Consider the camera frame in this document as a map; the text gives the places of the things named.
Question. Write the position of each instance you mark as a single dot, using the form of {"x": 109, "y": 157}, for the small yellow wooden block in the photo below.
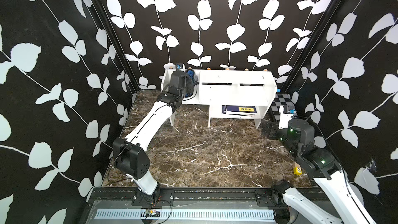
{"x": 297, "y": 169}

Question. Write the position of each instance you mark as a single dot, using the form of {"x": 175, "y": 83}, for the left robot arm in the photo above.
{"x": 129, "y": 154}

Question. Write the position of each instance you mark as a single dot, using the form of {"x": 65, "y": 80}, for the small circuit board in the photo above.
{"x": 151, "y": 213}

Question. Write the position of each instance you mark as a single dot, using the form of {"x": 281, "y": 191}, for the grey microfibre cloth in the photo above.
{"x": 190, "y": 82}

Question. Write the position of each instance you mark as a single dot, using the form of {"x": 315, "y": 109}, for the white wooden bookshelf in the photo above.
{"x": 218, "y": 88}

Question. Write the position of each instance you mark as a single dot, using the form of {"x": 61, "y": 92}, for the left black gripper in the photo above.
{"x": 188, "y": 83}

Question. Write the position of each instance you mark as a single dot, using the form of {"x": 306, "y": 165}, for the white perforated strip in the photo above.
{"x": 188, "y": 214}

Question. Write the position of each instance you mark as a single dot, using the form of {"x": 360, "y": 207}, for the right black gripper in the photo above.
{"x": 269, "y": 125}

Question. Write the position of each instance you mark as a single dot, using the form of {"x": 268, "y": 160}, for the dark blue book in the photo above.
{"x": 239, "y": 110}

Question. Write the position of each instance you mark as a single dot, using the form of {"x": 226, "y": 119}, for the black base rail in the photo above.
{"x": 262, "y": 197}

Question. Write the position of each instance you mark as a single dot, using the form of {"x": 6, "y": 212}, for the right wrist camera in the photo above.
{"x": 286, "y": 114}

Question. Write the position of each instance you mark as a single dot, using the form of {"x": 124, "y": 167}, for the black white checkerboard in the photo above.
{"x": 281, "y": 99}

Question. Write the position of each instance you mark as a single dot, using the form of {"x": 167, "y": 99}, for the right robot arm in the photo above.
{"x": 322, "y": 166}

